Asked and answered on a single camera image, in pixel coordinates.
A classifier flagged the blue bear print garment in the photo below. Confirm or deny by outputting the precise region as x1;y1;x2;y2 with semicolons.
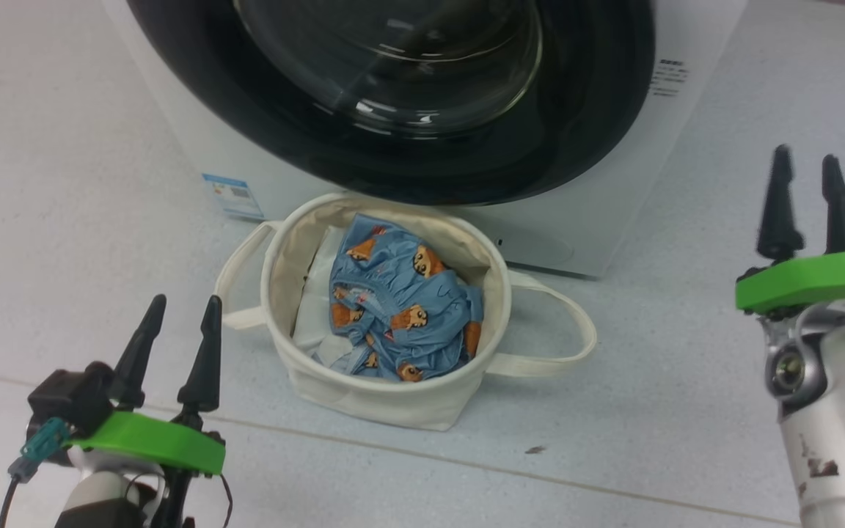
329;213;485;383

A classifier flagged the white cloth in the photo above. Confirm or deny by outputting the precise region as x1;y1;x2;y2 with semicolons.
292;226;365;367

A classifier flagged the left teal connector cable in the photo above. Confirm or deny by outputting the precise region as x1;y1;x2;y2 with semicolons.
0;418;71;528

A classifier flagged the thin black cable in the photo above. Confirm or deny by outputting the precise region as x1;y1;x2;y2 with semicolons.
217;474;235;528

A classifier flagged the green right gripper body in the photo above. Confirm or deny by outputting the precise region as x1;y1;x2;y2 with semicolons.
734;251;845;316

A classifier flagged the white front-load washing machine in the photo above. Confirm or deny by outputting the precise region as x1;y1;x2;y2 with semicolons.
103;0;750;279

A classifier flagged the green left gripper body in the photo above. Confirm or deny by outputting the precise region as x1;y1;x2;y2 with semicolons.
67;411;227;477

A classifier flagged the cream canvas laundry basket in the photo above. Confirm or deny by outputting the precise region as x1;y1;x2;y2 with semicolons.
215;192;598;432

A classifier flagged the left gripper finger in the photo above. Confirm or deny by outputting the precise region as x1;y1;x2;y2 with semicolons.
113;295;167;408
177;295;223;413

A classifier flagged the blue energy label sticker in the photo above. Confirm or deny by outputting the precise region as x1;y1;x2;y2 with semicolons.
201;173;266;221

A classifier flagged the black glass washing machine door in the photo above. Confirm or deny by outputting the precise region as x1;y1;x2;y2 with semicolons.
125;0;656;207

